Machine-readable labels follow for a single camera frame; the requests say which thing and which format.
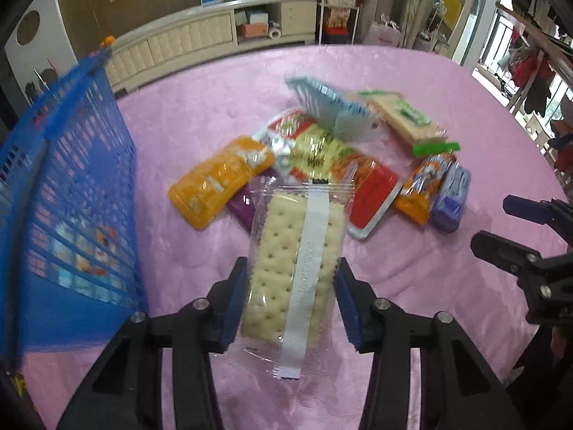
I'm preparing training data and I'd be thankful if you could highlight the large red yellow noodle packet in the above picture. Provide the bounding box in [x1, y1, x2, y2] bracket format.
[286, 128, 401, 239]

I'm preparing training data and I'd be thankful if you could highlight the clothes drying rack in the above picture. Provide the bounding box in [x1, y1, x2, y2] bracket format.
[492, 0, 573, 171]

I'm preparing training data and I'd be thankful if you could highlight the pink bag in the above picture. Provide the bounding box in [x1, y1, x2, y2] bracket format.
[362, 15, 401, 48]

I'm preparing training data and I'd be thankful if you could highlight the white metal shelf rack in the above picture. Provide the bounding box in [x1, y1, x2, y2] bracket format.
[313, 0, 365, 46]

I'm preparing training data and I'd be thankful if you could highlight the brown round wall decoration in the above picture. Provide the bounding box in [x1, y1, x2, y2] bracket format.
[18, 10, 41, 46]

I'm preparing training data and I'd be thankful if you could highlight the person's right forearm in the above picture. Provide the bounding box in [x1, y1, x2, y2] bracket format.
[506, 322, 573, 430]

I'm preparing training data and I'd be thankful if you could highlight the small orange snack packet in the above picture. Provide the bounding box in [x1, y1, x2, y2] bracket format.
[394, 152, 457, 226]

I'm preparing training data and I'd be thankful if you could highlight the small red yellow snack packet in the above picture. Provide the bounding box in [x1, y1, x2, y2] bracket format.
[252, 108, 316, 175]

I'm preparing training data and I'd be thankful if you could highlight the orange box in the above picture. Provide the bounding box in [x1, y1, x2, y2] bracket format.
[237, 22, 269, 39]

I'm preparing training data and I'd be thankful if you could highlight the green cracker packet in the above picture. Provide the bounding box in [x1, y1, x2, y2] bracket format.
[356, 90, 462, 157]

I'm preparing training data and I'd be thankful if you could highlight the clear cracker packet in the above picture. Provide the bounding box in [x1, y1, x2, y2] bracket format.
[239, 175, 356, 381]

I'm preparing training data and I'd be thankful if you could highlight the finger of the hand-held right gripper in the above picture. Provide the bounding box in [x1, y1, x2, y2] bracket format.
[470, 230, 544, 278]
[502, 195, 573, 243]

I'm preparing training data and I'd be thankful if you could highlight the white TV cabinet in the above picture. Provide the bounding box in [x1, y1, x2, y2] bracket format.
[105, 0, 318, 92]

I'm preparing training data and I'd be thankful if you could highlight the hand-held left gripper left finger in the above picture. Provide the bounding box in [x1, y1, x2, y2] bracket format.
[56, 257, 249, 430]

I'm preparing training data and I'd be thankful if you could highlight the small purple snack packet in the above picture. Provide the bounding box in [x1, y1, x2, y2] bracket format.
[430, 163, 472, 233]

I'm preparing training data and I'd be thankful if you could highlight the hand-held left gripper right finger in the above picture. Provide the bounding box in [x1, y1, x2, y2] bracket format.
[336, 257, 524, 430]

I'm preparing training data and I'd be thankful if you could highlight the light blue ridged snack packet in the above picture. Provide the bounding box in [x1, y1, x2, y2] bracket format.
[285, 76, 386, 142]

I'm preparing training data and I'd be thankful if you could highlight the blue plastic basket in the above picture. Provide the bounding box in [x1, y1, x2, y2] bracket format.
[0, 47, 148, 368]

